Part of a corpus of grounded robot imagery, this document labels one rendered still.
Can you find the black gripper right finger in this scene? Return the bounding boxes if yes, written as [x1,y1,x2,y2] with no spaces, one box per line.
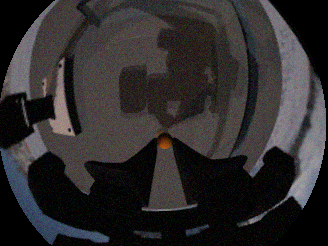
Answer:
[172,138,248,206]

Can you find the orange ball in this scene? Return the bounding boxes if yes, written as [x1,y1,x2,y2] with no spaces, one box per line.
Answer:
[157,132,173,148]

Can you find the low clear corner walls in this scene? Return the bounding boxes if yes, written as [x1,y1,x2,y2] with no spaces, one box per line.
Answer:
[79,0,249,159]

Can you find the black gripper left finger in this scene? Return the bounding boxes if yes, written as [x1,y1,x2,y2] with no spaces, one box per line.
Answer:
[84,138,157,208]

